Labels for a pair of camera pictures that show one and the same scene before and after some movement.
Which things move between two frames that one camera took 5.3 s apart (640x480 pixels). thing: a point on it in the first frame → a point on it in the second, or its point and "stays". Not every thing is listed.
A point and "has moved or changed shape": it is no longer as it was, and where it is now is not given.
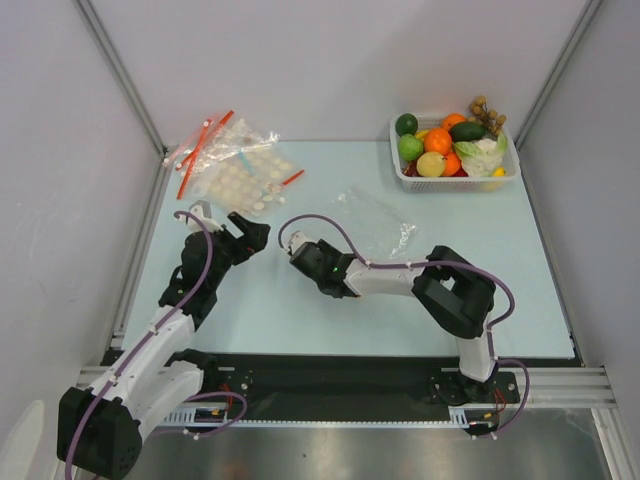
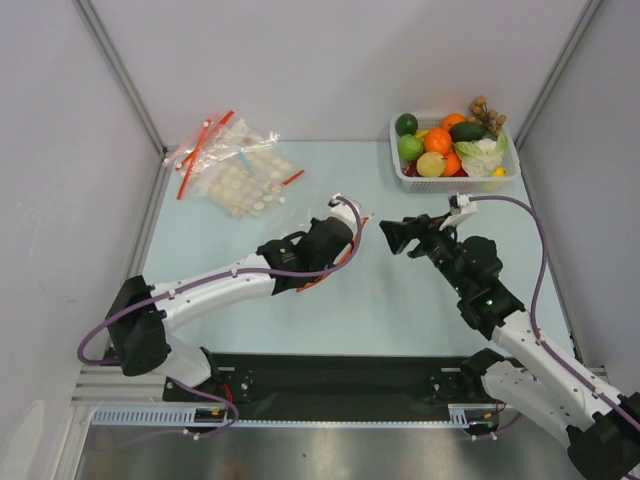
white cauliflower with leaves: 480,157 stays
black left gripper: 255,235 → 312,222
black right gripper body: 304,256 → 415,238
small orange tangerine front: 452,164 stays
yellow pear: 430,164 stays
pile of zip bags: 226,161 stays
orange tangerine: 437,140 stays
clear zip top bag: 386,231 has moved or changed shape
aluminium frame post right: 584,22 stays
